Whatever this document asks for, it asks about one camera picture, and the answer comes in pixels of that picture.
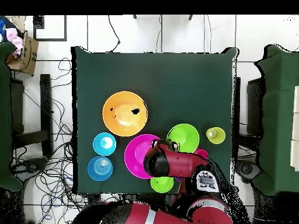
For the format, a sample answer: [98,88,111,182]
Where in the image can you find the pink plastic bowl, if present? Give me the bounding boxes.
[124,133,162,180]

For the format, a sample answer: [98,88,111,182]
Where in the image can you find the large green plastic bowl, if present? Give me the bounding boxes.
[166,123,200,154]

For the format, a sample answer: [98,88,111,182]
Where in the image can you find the orange plastic bowl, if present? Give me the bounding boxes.
[102,90,148,138]

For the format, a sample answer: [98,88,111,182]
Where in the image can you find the small green plastic bowl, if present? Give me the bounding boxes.
[149,176,175,194]

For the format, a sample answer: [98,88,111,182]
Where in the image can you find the red plastic cup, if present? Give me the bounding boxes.
[193,148,209,160]

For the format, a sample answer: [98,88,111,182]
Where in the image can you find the light blue plastic bowl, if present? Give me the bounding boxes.
[92,132,117,156]

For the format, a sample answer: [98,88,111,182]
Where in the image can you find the yellow plastic cup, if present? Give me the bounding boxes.
[206,126,227,145]

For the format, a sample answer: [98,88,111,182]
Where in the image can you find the dark green tablecloth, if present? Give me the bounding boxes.
[71,45,239,195]

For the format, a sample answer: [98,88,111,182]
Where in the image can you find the black power strip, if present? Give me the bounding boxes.
[88,193,102,205]

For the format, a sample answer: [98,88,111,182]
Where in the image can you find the black floor stand base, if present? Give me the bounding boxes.
[11,157,48,178]
[234,159,262,181]

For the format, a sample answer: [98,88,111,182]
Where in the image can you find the green covered side table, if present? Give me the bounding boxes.
[254,44,299,197]
[0,41,23,192]

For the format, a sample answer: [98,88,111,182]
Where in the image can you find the white panel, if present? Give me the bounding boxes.
[290,85,299,172]

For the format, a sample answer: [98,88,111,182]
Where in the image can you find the cardboard box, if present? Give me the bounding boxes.
[6,34,39,76]

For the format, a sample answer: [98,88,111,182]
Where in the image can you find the pink cloth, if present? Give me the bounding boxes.
[5,27,24,58]

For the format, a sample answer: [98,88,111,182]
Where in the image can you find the blue fabric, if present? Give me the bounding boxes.
[0,19,8,36]

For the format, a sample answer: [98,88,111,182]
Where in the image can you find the tangle of floor cables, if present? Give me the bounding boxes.
[9,57,124,224]

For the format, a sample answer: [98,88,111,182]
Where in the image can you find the black floor cable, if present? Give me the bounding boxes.
[107,15,121,53]

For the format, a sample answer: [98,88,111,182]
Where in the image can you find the black side frame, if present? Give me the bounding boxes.
[246,78,265,136]

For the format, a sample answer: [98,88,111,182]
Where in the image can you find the black leg frame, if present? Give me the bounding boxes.
[10,73,53,157]

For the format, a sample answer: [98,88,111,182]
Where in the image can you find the black square frame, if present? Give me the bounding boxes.
[32,15,68,42]

